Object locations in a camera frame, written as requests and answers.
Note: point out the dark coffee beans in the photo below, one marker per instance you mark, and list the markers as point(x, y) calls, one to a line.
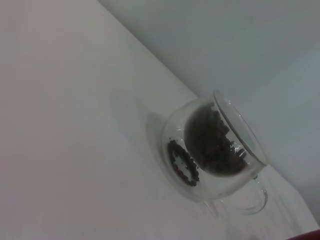
point(212, 147)

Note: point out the red ceramic mug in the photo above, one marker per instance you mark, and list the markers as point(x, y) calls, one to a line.
point(310, 236)

